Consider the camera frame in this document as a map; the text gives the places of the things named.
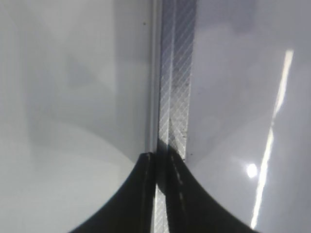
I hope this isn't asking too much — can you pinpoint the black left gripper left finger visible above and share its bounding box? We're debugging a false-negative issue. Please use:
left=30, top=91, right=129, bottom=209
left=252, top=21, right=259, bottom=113
left=72, top=152, right=156, bottom=233

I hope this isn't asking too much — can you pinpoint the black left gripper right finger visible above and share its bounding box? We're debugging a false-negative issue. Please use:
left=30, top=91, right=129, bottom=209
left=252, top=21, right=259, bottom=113
left=156, top=143, right=254, bottom=233

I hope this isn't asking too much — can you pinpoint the white board with aluminium frame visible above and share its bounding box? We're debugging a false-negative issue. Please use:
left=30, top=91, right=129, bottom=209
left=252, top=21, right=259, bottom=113
left=153, top=0, right=311, bottom=233

